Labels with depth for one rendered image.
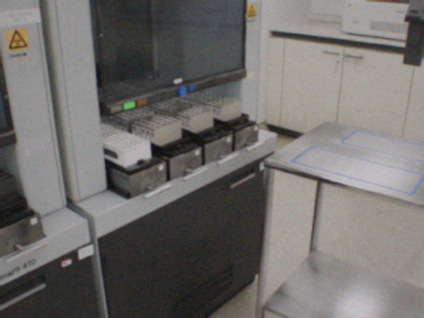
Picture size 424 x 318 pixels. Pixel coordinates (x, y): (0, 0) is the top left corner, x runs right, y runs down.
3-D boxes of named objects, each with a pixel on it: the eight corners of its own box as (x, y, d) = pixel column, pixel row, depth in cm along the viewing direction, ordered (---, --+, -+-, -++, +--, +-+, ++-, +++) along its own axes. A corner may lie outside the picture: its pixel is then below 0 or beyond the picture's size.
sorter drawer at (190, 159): (54, 130, 176) (50, 108, 172) (83, 122, 185) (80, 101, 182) (180, 185, 131) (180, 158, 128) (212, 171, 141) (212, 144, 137)
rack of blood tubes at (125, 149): (69, 145, 143) (66, 127, 140) (94, 137, 150) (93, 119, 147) (125, 171, 125) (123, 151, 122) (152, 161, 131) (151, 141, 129)
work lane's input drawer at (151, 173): (18, 140, 166) (14, 118, 162) (50, 131, 175) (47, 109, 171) (140, 204, 121) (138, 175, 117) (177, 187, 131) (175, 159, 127)
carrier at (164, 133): (177, 136, 145) (176, 118, 143) (181, 137, 144) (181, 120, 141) (150, 146, 137) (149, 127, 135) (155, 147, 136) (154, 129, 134)
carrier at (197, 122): (209, 124, 155) (209, 108, 153) (213, 126, 154) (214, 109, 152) (185, 133, 148) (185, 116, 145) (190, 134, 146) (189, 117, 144)
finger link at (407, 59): (429, 22, 68) (427, 23, 68) (421, 66, 71) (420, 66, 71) (410, 21, 70) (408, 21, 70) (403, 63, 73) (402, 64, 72)
